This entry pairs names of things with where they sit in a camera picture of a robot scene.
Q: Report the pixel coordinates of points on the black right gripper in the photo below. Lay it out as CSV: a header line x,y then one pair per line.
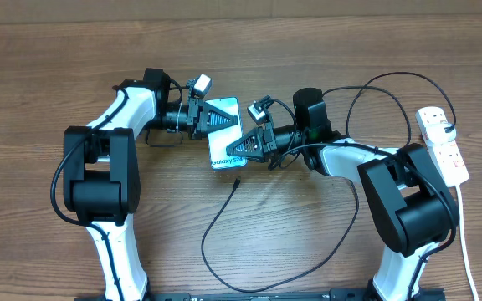
x,y
264,147

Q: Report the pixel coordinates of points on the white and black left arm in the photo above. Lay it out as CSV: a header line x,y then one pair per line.
x,y
100,171

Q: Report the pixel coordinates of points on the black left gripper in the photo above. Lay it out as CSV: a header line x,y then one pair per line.
x,y
197,107

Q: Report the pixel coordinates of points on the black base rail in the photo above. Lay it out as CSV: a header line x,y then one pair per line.
x,y
334,294

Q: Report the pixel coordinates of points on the white power strip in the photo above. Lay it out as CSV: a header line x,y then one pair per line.
x,y
446,157

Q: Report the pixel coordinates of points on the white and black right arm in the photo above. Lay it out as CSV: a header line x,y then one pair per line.
x,y
412,209

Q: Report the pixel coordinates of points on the white charger plug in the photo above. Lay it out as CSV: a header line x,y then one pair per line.
x,y
439,133

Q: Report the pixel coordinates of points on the blue Galaxy smartphone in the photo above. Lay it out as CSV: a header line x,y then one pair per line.
x,y
220,139

